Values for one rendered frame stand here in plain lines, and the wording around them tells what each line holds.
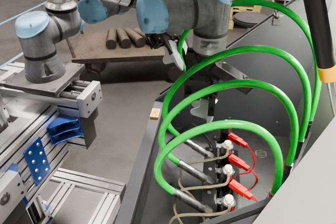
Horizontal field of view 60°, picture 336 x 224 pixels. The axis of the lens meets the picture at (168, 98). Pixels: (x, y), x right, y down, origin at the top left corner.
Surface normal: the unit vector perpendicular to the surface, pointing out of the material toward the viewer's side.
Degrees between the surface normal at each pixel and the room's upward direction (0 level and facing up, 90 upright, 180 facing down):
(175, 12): 72
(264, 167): 0
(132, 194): 0
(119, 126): 0
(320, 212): 76
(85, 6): 90
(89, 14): 90
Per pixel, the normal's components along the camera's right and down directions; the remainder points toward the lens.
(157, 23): 0.25, 0.68
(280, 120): -0.15, 0.56
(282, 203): -0.96, -0.28
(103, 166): 0.00, -0.82
